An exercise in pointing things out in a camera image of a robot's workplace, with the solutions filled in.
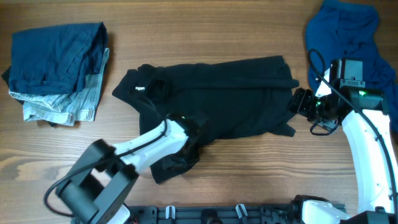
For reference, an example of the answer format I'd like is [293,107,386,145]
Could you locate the black t-shirt with logo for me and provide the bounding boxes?
[113,56,299,183]

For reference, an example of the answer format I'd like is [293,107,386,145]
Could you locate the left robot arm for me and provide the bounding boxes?
[55,114,207,223]

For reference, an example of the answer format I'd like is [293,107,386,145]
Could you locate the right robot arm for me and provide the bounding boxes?
[289,58,397,223]

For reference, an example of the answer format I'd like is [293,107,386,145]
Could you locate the folded light blue jeans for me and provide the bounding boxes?
[9,48,109,126]

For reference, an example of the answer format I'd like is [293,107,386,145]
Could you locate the folded dark navy garment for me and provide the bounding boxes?
[8,22,108,95]

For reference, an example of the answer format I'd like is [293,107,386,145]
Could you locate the crumpled blue shirt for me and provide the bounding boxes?
[305,0,397,132]

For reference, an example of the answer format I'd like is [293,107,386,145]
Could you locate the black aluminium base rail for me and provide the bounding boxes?
[124,203,348,224]

